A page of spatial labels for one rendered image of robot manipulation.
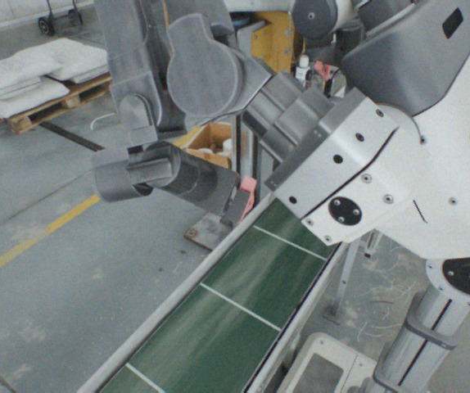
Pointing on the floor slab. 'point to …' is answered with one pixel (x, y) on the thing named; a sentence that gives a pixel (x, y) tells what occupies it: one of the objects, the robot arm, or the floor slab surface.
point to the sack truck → (62, 22)
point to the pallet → (20, 124)
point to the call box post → (345, 275)
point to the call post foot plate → (334, 316)
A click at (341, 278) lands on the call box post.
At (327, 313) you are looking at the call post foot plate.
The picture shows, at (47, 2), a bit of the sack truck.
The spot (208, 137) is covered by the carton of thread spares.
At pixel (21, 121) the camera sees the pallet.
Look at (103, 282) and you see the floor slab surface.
